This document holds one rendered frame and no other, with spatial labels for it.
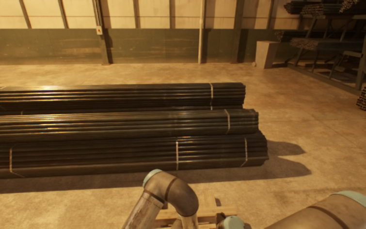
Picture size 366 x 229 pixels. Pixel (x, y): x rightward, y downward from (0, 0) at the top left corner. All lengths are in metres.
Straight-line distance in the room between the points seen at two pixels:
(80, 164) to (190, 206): 1.97
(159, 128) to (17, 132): 1.67
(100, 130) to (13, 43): 9.20
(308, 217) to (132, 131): 2.10
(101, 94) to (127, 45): 6.67
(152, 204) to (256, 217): 1.67
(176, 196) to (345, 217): 0.60
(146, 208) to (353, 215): 0.70
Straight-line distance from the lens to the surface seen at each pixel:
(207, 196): 2.34
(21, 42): 11.13
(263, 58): 8.95
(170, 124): 2.33
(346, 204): 0.54
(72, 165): 2.72
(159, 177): 0.93
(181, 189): 0.89
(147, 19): 9.30
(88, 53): 9.90
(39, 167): 2.92
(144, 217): 0.92
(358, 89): 7.35
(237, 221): 1.01
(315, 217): 0.48
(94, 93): 2.85
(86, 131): 2.54
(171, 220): 2.07
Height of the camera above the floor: 1.90
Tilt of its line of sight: 27 degrees down
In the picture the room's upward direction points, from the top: straight up
